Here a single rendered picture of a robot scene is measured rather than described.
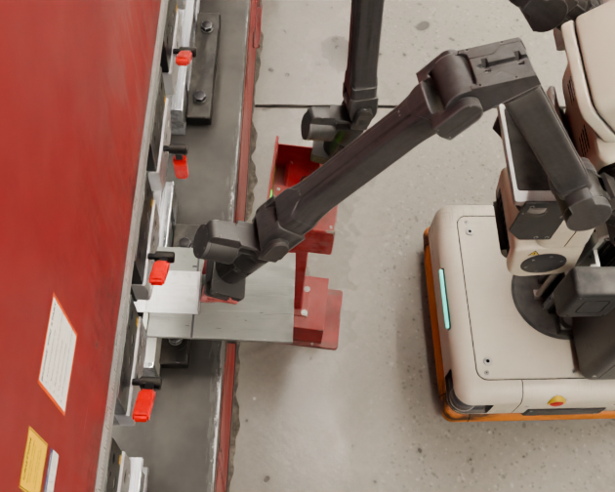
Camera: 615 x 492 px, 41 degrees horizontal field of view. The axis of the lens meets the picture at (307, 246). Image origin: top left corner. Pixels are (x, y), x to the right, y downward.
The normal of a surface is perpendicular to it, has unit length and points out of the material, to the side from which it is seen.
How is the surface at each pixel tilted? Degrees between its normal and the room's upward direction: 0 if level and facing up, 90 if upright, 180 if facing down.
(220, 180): 0
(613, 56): 42
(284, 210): 49
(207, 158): 0
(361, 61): 78
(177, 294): 0
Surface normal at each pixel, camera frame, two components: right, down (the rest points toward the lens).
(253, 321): 0.06, -0.44
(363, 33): 0.15, 0.78
